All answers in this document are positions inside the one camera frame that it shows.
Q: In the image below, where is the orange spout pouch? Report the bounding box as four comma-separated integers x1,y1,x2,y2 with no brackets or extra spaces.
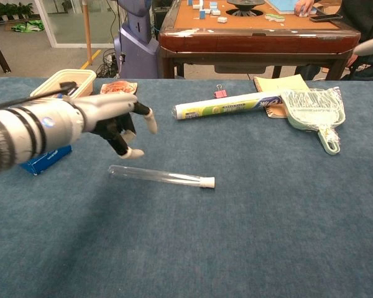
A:
99,80,139,96

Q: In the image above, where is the wooden pole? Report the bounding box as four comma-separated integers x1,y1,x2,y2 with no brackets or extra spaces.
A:
82,0,93,65

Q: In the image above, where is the blue felt table cover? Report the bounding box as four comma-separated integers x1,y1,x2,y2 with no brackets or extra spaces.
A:
0,76,373,298

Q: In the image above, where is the blue mahjong tile stack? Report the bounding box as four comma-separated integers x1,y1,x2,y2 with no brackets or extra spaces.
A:
264,0,311,16

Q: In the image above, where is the black mahjong centre dome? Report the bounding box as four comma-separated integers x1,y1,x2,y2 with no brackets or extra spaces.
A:
226,0,267,17

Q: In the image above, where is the seated person in dark clothes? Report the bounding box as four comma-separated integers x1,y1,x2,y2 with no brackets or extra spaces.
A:
272,0,373,81

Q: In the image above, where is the white glass partition frame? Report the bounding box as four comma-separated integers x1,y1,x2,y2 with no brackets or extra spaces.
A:
34,0,119,49

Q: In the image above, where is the kraft spiral notebook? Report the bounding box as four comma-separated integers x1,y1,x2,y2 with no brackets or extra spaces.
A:
253,73,311,119

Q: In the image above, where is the brown wooden mahjong table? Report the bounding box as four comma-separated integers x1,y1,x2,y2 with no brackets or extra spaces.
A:
158,0,361,80

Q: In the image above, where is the black smartphone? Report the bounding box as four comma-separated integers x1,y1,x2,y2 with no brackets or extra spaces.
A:
309,14,343,23

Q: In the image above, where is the row of potted plants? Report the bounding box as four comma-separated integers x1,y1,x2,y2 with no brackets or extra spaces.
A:
0,2,34,21

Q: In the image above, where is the white green cling film roll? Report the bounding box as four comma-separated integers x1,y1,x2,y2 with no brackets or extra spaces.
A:
174,91,283,121

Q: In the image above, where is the blue Oreo cookie box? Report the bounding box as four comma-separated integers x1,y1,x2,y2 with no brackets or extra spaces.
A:
20,145,73,176

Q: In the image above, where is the green dustpan in plastic wrap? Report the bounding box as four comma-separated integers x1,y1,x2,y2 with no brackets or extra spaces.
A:
280,86,346,155

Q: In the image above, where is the cream plastic food container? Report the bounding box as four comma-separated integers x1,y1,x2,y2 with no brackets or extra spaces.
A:
30,68,98,100

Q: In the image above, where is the clear glass test tube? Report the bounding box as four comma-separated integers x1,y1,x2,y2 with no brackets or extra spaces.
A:
108,165,206,189

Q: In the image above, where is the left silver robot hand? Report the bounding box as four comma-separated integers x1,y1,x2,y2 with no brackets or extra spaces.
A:
71,93,159,160

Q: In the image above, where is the blue purple robot kiosk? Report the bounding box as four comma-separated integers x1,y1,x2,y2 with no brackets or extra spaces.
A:
113,0,160,79

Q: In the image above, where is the green bag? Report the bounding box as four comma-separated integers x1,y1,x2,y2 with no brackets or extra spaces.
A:
11,19,45,33

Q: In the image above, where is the black floor cable bundle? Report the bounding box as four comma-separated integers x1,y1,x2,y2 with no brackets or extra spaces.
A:
96,48,122,78

